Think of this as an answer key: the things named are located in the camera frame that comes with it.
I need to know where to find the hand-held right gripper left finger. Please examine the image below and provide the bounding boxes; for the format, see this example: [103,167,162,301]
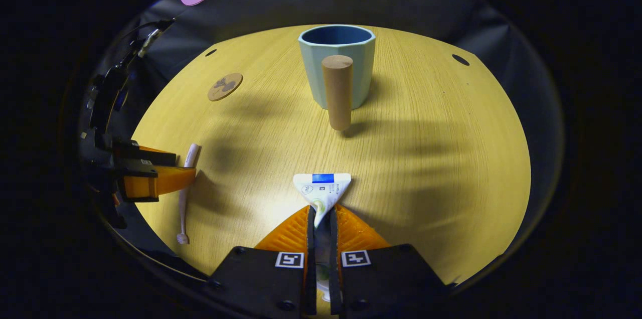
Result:
[208,204,318,317]

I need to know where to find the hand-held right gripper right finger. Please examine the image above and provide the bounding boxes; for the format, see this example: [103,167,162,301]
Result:
[329,203,450,317]

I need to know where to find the white toothbrush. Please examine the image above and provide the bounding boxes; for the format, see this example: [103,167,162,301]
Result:
[176,143,202,245]

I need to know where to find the white toothpaste tube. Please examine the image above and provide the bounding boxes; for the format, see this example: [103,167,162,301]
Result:
[292,173,352,304]

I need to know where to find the round wooden coaster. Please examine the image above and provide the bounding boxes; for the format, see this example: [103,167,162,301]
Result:
[207,72,244,102]

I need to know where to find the light blue cup wooden handle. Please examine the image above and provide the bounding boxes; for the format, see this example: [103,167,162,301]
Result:
[298,25,377,132]

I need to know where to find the wooden desktop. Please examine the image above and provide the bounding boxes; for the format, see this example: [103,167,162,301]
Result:
[131,25,532,317]

